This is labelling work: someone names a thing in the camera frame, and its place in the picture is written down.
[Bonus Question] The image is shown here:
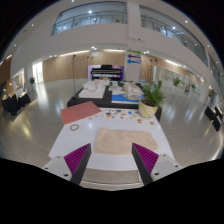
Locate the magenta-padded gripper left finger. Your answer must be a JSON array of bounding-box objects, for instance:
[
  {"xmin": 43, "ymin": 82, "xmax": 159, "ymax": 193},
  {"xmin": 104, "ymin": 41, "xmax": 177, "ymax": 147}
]
[{"xmin": 42, "ymin": 143, "xmax": 92, "ymax": 186}]

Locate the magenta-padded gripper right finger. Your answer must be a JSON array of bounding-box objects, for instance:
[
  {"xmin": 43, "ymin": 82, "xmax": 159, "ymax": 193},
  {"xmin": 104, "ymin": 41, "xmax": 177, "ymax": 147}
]
[{"xmin": 131, "ymin": 142, "xmax": 183, "ymax": 186}]

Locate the beige waffle towel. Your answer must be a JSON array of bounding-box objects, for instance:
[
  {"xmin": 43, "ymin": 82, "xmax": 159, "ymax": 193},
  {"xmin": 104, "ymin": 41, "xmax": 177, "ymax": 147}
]
[{"xmin": 93, "ymin": 126, "xmax": 159, "ymax": 155}]

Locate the salmon pink flat board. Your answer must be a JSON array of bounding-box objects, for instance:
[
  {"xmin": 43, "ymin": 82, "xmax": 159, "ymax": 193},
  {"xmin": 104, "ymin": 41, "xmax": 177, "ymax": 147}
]
[{"xmin": 60, "ymin": 100, "xmax": 102, "ymax": 126}]

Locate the green plant in striped pot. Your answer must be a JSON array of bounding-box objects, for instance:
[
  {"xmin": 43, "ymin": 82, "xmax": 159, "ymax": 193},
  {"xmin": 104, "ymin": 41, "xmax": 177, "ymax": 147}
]
[{"xmin": 138, "ymin": 79, "xmax": 165, "ymax": 119}]

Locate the model on blue base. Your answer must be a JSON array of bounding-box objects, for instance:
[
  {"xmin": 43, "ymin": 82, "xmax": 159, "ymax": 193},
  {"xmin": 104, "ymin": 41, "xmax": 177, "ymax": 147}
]
[{"xmin": 110, "ymin": 81, "xmax": 146, "ymax": 104}]

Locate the white sculpted model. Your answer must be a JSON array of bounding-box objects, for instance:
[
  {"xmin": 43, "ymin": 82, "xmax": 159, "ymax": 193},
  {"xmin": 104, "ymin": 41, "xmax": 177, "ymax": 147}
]
[{"xmin": 78, "ymin": 79, "xmax": 107, "ymax": 99}]

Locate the group of black chairs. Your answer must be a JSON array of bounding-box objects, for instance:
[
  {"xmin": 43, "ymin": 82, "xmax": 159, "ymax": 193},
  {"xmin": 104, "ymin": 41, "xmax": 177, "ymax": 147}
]
[
  {"xmin": 1, "ymin": 91, "xmax": 32, "ymax": 116},
  {"xmin": 204, "ymin": 104, "xmax": 224, "ymax": 132}
]

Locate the large background potted plant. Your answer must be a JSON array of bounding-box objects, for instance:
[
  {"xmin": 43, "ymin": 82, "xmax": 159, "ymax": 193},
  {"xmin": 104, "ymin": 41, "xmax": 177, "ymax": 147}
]
[{"xmin": 171, "ymin": 76, "xmax": 182, "ymax": 87}]

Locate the black upright piano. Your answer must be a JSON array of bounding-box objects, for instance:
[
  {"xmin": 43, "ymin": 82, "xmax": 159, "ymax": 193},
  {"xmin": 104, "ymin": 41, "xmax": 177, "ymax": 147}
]
[{"xmin": 90, "ymin": 64, "xmax": 123, "ymax": 81}]

